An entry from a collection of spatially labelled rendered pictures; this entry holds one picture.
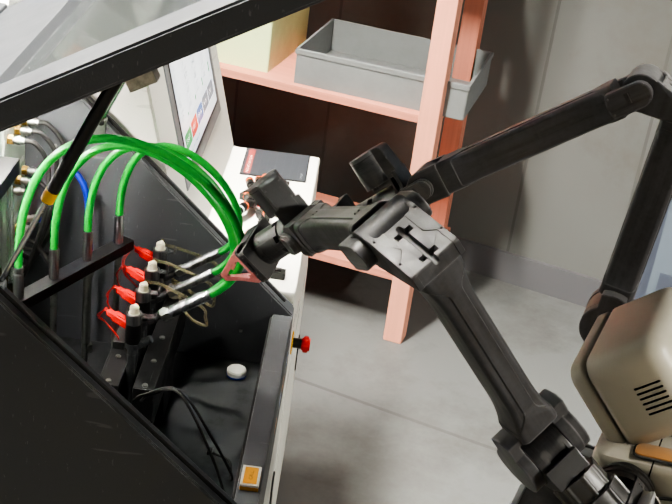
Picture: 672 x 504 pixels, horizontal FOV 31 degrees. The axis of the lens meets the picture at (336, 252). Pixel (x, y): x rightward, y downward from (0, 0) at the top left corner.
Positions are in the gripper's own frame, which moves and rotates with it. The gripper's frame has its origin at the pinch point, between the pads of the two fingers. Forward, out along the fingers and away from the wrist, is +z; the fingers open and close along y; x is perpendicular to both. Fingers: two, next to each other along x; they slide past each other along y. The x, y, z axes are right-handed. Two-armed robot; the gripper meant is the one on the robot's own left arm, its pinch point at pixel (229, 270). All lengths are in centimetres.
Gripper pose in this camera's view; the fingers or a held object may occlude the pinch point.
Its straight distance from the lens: 206.1
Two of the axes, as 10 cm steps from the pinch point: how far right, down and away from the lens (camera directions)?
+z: -7.0, 4.1, 5.9
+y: -3.0, 5.9, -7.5
